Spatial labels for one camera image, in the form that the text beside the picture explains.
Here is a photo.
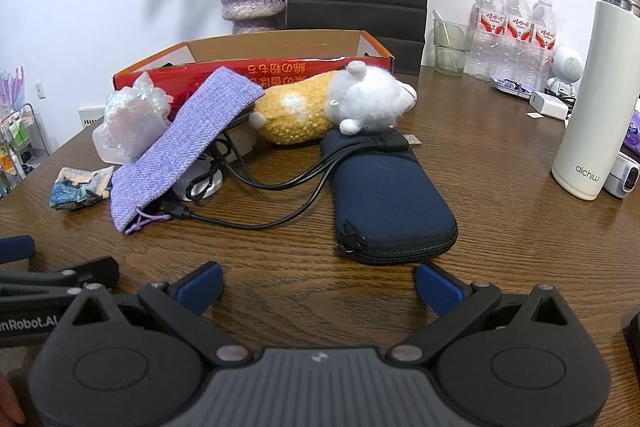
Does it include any wooden desk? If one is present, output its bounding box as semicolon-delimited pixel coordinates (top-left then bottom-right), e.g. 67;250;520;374
0;72;640;427

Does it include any white handheld device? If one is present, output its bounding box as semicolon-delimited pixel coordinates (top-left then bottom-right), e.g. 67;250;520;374
602;147;640;198

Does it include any yellow and white plush toy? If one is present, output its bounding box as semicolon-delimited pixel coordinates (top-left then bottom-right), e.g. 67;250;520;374
250;61;419;146

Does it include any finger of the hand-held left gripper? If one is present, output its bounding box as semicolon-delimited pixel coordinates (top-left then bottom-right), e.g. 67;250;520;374
0;256;120;297
0;235;36;266

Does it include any clear iridescent plastic bag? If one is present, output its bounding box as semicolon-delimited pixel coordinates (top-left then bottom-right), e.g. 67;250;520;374
92;72;176;166

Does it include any storage rack with packets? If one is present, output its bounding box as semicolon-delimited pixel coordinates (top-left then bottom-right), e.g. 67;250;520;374
0;67;51;198

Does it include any white wall vent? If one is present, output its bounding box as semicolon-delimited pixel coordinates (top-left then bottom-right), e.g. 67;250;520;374
78;106;106;128

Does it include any white round gadget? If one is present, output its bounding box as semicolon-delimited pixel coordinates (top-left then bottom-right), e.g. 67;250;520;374
172;152;226;202

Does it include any white thermos bottle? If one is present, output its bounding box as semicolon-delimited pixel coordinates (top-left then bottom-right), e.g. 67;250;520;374
551;0;640;200

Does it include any navy zip case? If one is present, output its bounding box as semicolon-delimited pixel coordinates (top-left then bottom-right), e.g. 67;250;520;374
320;129;459;266

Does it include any black flat object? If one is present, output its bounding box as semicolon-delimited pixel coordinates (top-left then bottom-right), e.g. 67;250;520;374
620;309;640;359

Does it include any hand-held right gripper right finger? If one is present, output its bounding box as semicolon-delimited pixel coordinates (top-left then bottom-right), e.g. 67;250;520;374
389;262;582;369

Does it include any red label water bottle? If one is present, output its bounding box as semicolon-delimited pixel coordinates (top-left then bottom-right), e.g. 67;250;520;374
469;0;504;80
502;0;534;84
529;0;559;90

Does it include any purple woven pouch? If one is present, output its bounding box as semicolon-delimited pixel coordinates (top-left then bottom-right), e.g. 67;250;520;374
110;67;266;236

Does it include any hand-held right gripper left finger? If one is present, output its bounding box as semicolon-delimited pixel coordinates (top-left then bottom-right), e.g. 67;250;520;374
64;262;253;370

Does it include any black multi-head charging cable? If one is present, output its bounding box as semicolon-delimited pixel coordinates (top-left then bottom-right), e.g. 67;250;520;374
160;129;424;231

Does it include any white charger adapter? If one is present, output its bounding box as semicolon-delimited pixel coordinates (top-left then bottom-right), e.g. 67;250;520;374
529;90;571;120

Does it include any orange cardboard box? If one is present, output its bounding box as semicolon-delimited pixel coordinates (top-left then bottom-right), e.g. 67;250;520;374
112;29;396;156

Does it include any clear drinking glass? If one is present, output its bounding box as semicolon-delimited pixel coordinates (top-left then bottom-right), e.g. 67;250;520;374
432;9;474;52
433;46;471;78

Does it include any purple packet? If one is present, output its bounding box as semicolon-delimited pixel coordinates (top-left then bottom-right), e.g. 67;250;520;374
627;109;640;154

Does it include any small white robot figure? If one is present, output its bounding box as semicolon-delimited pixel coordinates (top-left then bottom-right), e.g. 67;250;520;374
545;46;585;98

